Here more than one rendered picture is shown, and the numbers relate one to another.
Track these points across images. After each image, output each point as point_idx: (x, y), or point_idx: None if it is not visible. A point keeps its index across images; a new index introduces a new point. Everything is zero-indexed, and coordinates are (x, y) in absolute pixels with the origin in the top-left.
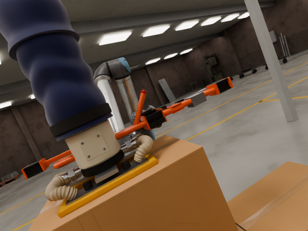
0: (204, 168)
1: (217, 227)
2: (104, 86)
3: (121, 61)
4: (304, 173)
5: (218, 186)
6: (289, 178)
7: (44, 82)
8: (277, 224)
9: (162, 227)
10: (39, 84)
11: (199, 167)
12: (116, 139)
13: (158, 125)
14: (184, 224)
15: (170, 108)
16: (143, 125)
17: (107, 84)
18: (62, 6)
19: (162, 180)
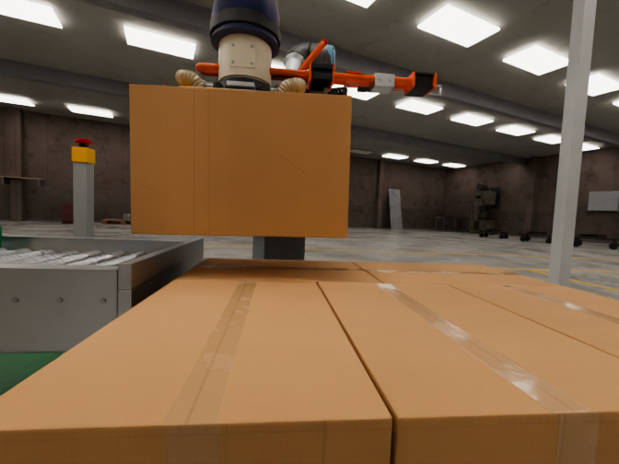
0: (342, 120)
1: (325, 193)
2: (293, 65)
3: (328, 47)
4: (490, 271)
5: (348, 149)
6: (466, 269)
7: None
8: (407, 276)
9: (267, 152)
10: None
11: (337, 116)
12: (269, 71)
13: (323, 91)
14: (291, 166)
15: (344, 73)
16: (305, 73)
17: (298, 65)
18: None
19: (290, 105)
